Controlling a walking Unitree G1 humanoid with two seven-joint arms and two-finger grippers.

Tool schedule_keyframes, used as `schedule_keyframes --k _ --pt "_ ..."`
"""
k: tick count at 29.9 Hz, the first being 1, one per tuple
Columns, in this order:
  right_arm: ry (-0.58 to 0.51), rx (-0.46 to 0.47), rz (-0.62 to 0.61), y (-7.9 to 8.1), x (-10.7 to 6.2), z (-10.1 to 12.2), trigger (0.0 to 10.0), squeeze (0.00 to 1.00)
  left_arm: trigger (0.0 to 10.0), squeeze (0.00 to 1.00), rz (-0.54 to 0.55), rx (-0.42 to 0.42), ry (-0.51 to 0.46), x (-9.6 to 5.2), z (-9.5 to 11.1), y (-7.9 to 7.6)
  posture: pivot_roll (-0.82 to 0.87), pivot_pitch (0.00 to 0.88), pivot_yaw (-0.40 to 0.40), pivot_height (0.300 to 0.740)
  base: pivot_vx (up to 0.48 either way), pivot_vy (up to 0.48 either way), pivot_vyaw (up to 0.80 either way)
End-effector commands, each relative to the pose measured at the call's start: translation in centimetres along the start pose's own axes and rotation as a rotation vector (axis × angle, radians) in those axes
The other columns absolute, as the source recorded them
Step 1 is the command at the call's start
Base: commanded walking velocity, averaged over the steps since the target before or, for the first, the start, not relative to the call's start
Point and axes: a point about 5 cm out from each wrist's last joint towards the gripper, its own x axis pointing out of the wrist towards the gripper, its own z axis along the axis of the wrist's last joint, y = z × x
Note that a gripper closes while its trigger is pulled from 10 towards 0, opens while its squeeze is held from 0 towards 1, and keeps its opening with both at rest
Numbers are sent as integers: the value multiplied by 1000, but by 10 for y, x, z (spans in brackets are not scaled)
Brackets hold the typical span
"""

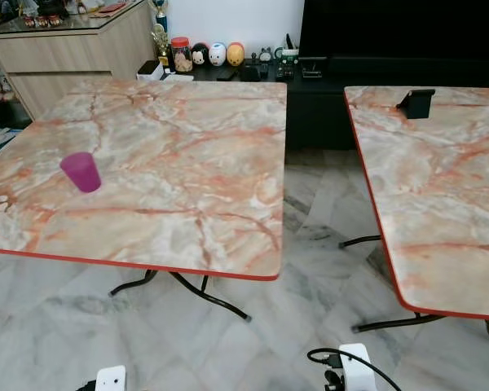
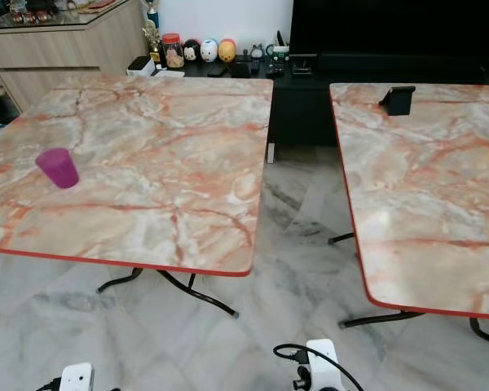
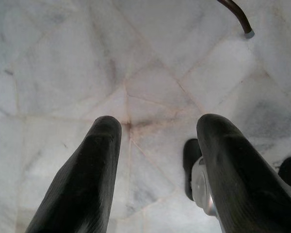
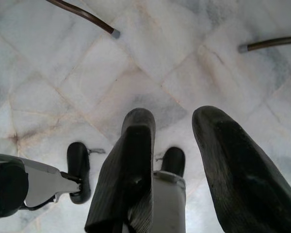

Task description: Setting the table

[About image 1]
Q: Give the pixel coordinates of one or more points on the black and white round toy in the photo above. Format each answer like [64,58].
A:
[200,55]

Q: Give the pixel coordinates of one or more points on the white box with black top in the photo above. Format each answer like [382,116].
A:
[150,70]

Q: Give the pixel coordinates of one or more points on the small grey figurine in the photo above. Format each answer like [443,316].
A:
[266,56]

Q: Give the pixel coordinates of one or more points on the black phone stand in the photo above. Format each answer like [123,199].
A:
[420,104]

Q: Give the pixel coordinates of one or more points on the green mug with pens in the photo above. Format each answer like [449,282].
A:
[288,54]

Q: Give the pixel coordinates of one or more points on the light wooden cabinet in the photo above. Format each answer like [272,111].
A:
[57,61]

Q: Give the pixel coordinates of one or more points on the black flat-screen television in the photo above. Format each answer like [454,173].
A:
[391,28]

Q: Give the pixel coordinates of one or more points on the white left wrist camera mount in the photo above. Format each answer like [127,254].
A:
[111,380]

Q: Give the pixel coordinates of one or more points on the gold trophy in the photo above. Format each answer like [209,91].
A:
[161,45]

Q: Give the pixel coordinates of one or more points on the yellow round toy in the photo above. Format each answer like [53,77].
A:
[235,54]

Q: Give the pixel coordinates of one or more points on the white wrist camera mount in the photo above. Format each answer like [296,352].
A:
[111,380]
[357,366]

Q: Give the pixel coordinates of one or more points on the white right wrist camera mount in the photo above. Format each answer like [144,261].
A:
[357,366]

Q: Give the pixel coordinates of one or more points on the purple plastic cup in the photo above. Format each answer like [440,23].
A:
[81,173]

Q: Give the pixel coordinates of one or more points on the red-lidded clear jar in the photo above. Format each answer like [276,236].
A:
[182,57]

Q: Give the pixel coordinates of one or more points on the blue trophy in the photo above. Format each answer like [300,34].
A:
[160,11]

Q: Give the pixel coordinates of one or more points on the marble-pattern folding table red edge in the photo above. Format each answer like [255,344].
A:
[440,204]
[163,163]

